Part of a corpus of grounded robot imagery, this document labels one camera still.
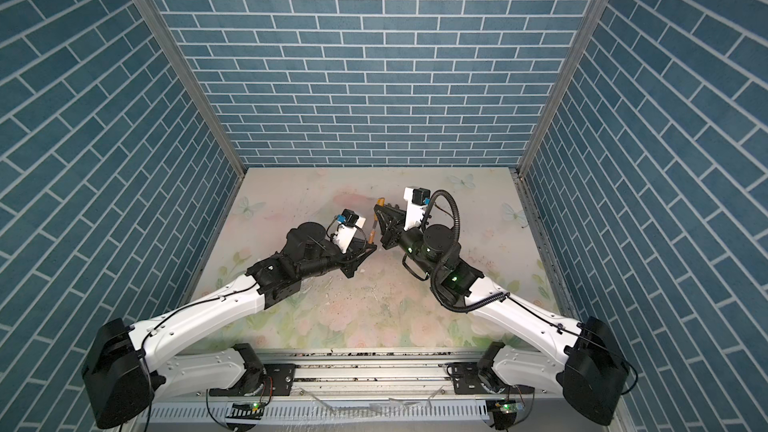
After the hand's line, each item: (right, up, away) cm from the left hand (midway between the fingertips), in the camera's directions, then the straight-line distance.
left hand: (374, 246), depth 73 cm
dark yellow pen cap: (+2, +11, -5) cm, 12 cm away
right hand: (0, +10, -5) cm, 12 cm away
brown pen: (0, +3, -3) cm, 4 cm away
